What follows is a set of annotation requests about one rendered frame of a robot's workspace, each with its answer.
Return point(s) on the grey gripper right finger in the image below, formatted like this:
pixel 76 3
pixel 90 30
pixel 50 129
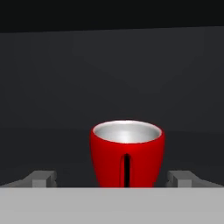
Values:
pixel 183 178

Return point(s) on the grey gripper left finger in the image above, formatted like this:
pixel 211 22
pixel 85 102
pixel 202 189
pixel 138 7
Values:
pixel 40 178

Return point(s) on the red mug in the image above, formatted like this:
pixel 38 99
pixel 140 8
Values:
pixel 140 163

